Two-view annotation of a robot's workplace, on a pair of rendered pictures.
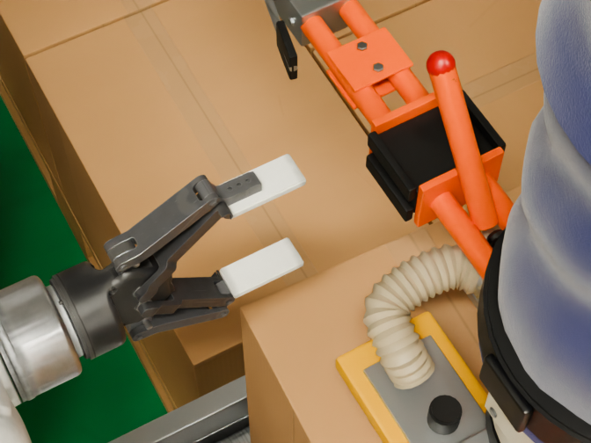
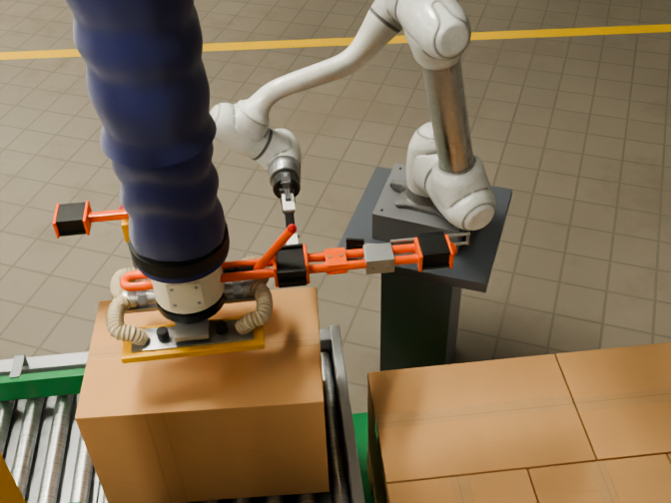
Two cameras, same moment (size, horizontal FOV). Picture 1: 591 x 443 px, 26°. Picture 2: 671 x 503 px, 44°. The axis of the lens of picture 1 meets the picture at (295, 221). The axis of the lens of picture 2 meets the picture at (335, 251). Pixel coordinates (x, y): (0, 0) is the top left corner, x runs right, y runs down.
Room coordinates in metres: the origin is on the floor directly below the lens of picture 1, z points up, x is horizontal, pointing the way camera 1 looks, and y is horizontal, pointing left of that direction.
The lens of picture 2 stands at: (1.33, -1.42, 2.56)
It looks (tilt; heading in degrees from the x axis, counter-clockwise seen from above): 42 degrees down; 114
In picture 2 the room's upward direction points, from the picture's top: 2 degrees counter-clockwise
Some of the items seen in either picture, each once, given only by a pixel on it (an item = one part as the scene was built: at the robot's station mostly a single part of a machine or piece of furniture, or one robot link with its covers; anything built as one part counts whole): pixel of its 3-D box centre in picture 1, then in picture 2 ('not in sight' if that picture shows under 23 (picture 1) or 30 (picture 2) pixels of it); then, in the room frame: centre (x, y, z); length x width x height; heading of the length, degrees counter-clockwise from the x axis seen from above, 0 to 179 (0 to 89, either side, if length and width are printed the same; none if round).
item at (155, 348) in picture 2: not in sight; (193, 334); (0.45, -0.33, 1.09); 0.34 x 0.10 x 0.05; 29
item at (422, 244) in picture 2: not in sight; (433, 252); (0.93, 0.05, 1.19); 0.08 x 0.07 x 0.05; 29
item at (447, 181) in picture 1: (434, 155); (291, 265); (0.63, -0.12, 1.19); 0.10 x 0.08 x 0.06; 119
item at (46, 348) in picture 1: (33, 335); (285, 175); (0.45, 0.21, 1.19); 0.09 x 0.06 x 0.09; 29
